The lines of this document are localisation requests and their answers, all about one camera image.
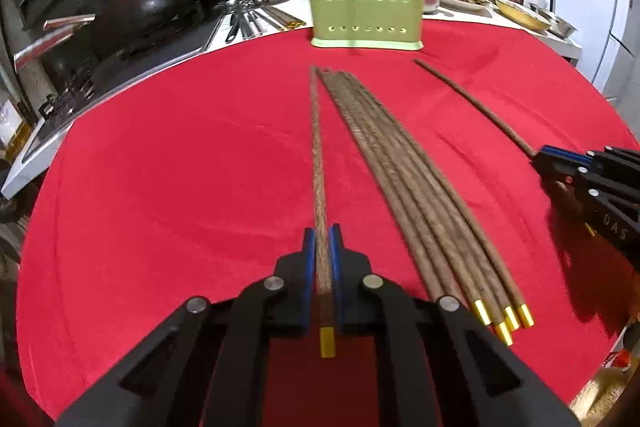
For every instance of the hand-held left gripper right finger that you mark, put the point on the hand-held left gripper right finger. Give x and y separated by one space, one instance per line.
336 267

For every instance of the red table cloth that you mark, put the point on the red table cloth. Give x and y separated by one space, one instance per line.
175 182

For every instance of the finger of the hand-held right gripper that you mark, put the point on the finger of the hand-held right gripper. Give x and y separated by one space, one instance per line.
560 152
555 169

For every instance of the yellow bowl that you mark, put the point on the yellow bowl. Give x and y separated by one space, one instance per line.
520 14

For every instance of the steel kitchen utensil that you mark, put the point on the steel kitchen utensil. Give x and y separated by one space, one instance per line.
252 19

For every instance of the bundle of wooden chopsticks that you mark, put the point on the bundle of wooden chopsticks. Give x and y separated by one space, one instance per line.
400 177

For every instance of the amber oil bottle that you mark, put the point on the amber oil bottle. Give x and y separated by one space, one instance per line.
10 127

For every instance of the black gas stove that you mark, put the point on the black gas stove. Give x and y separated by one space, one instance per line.
150 57

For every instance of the brown gold-capped chopstick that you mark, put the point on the brown gold-capped chopstick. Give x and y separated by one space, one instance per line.
475 104
320 182

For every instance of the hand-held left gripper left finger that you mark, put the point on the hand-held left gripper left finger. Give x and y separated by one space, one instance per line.
310 267

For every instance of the white fridge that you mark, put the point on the white fridge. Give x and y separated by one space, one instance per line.
622 32

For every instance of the steel bowl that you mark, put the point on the steel bowl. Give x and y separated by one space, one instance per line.
560 24

